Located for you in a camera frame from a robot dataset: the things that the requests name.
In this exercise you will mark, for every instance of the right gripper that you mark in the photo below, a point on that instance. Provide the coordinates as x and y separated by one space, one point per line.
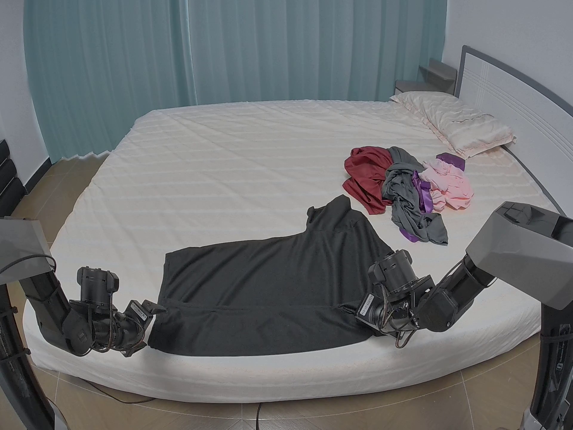
380 318

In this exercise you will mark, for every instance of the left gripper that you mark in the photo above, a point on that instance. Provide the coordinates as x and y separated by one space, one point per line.
132 329

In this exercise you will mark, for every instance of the black T-shirt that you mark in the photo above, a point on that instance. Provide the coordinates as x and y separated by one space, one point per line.
268 285

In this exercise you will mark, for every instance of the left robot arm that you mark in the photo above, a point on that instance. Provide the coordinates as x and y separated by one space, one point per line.
44 303

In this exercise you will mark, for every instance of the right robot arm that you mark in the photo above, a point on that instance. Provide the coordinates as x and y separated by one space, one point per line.
515 249

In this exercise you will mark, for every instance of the pile of clothes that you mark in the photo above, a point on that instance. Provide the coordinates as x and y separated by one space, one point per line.
367 177

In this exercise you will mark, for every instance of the bed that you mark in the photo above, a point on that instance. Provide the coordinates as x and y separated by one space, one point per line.
224 173

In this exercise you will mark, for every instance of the black chest of drawers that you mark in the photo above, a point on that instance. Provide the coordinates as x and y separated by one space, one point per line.
9 177

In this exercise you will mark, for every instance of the cream pillow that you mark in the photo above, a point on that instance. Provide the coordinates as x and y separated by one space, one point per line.
456 121

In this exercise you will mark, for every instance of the grey bedside table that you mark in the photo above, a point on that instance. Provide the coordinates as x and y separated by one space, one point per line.
432 85

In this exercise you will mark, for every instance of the blue-green curtain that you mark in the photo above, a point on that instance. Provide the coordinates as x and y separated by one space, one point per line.
107 61
313 34

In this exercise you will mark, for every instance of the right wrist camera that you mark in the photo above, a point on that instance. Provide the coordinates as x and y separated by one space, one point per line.
394 269

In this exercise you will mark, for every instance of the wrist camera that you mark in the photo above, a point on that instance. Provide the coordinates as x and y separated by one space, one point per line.
96 285
394 269

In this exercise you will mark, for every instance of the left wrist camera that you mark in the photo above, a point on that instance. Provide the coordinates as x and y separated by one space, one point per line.
96 285

